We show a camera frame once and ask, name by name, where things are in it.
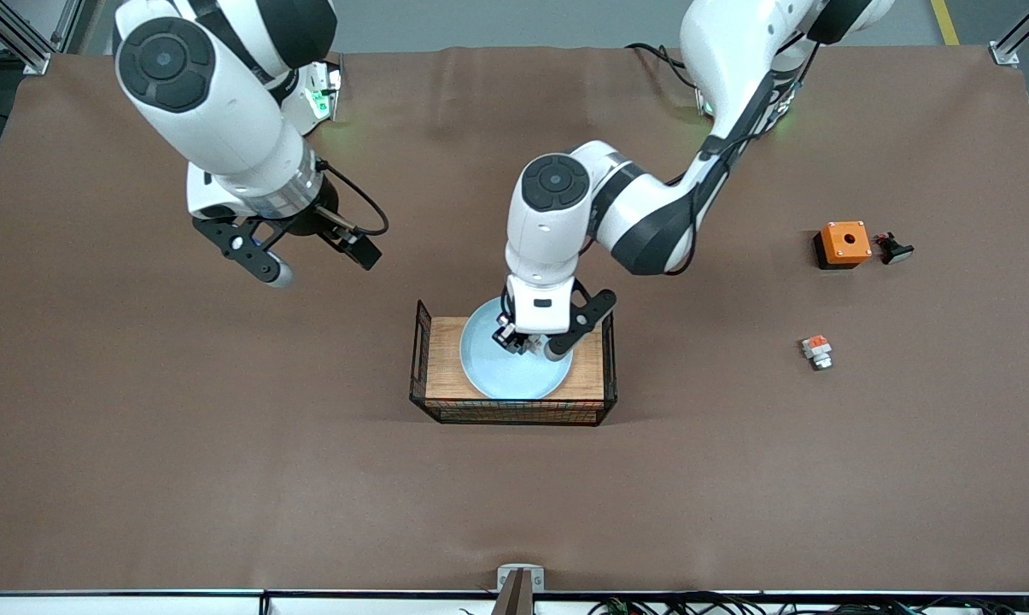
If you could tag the black push button clear cap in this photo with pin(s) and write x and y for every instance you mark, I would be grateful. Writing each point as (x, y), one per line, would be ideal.
(894, 249)

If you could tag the brown table cover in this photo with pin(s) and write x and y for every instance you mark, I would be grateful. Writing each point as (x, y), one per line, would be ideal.
(224, 470)

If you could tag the small white orange contact block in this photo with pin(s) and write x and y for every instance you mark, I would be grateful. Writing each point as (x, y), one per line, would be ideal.
(817, 348)

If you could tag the white red button module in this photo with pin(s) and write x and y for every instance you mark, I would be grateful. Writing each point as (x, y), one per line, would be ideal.
(524, 343)

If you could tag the aluminium frame profile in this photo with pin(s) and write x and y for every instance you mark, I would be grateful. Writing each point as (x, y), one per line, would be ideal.
(1005, 53)
(27, 53)

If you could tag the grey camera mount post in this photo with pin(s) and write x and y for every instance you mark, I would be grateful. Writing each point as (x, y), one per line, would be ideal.
(520, 589)

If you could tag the wooden board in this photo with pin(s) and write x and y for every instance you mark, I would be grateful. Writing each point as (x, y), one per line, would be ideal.
(446, 359)

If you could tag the white table edge strip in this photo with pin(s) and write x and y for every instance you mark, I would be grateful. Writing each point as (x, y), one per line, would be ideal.
(138, 606)

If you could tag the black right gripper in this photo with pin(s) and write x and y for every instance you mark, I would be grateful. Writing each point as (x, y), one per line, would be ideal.
(316, 217)

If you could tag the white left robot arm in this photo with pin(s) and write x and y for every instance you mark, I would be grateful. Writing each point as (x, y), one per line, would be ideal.
(651, 213)

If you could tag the light blue round plate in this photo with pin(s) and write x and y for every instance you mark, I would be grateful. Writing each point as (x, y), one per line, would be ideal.
(497, 376)

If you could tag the orange button box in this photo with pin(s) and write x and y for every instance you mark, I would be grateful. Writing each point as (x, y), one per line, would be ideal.
(845, 242)

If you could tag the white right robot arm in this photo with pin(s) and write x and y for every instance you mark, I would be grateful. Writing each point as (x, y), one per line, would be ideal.
(224, 128)

